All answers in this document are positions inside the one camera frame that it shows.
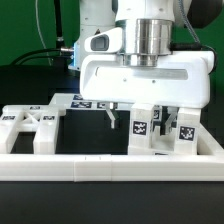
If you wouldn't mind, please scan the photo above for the white chair back frame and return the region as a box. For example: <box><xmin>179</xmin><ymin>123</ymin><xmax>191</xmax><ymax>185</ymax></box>
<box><xmin>0</xmin><ymin>105</ymin><xmax>66</xmax><ymax>155</ymax></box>

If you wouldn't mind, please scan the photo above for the thin white cable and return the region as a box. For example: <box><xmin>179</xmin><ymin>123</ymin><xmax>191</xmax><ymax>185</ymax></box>
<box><xmin>34</xmin><ymin>0</ymin><xmax>54</xmax><ymax>67</ymax></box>

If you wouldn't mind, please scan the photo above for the white U-shaped fence frame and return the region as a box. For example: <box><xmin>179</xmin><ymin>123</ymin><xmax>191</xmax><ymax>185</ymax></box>
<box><xmin>0</xmin><ymin>121</ymin><xmax>224</xmax><ymax>182</ymax></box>

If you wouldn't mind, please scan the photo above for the white chair seat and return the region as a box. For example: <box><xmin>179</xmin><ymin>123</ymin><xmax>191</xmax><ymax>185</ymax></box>
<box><xmin>127</xmin><ymin>131</ymin><xmax>199</xmax><ymax>157</ymax></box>

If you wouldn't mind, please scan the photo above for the black cable upper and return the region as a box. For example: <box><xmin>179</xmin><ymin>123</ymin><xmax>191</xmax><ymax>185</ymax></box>
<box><xmin>9</xmin><ymin>48</ymin><xmax>75</xmax><ymax>66</ymax></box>

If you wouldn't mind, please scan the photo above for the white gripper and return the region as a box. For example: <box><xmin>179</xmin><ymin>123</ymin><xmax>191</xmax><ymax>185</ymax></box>
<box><xmin>80</xmin><ymin>51</ymin><xmax>214</xmax><ymax>135</ymax></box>

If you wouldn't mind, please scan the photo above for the white tagged cube left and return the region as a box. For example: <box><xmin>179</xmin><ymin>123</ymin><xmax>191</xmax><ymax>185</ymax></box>
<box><xmin>153</xmin><ymin>105</ymin><xmax>162</xmax><ymax>121</ymax></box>

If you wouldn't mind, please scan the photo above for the white marker base sheet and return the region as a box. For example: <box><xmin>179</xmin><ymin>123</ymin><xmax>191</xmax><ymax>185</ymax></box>
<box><xmin>50</xmin><ymin>93</ymin><xmax>132</xmax><ymax>111</ymax></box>

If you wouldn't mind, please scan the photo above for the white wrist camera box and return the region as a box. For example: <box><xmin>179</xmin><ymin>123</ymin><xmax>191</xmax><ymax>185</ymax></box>
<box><xmin>84</xmin><ymin>27</ymin><xmax>123</xmax><ymax>53</ymax></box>

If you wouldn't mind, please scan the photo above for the black cable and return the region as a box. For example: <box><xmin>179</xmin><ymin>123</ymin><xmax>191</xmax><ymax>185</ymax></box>
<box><xmin>19</xmin><ymin>54</ymin><xmax>75</xmax><ymax>66</ymax></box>
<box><xmin>9</xmin><ymin>48</ymin><xmax>75</xmax><ymax>66</ymax></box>

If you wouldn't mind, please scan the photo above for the black cable lower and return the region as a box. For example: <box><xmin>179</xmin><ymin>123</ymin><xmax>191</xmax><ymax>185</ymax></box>
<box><xmin>19</xmin><ymin>54</ymin><xmax>75</xmax><ymax>66</ymax></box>

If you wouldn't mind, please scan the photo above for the grey braided camera cable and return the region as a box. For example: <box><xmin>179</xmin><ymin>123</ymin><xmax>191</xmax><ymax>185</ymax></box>
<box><xmin>178</xmin><ymin>0</ymin><xmax>203</xmax><ymax>46</ymax></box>

